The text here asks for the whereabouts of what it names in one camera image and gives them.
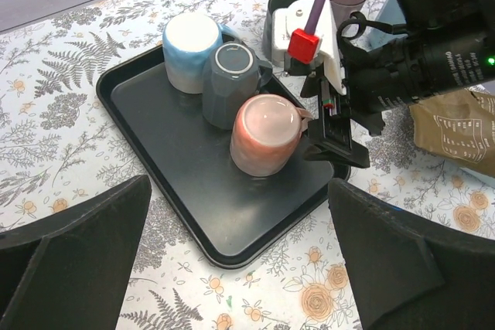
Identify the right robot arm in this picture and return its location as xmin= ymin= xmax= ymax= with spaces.
xmin=302 ymin=0 xmax=494 ymax=168

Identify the grey-blue faceted mug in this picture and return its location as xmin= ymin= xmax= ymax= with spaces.
xmin=202 ymin=42 xmax=272 ymax=130

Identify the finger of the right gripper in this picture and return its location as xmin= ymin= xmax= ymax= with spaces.
xmin=303 ymin=113 xmax=370 ymax=168

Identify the pink mug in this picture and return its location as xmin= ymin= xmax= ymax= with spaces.
xmin=230 ymin=94 xmax=313 ymax=177

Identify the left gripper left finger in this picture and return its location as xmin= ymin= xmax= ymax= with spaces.
xmin=1 ymin=175 xmax=152 ymax=329

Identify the blue mug white base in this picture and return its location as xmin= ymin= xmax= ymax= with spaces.
xmin=162 ymin=12 xmax=239 ymax=94

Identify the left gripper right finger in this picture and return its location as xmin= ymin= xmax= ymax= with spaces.
xmin=328 ymin=179 xmax=494 ymax=329

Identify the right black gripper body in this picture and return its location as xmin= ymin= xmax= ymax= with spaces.
xmin=301 ymin=12 xmax=429 ymax=137

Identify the dark grey mug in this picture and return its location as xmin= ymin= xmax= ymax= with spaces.
xmin=261 ymin=0 xmax=297 ymax=63

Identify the black rectangular tray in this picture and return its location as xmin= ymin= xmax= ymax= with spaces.
xmin=96 ymin=47 xmax=351 ymax=269

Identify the floral table mat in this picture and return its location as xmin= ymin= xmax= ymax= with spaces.
xmin=1 ymin=0 xmax=494 ymax=329

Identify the brown coffee bag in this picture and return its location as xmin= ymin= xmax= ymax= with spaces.
xmin=409 ymin=90 xmax=494 ymax=177

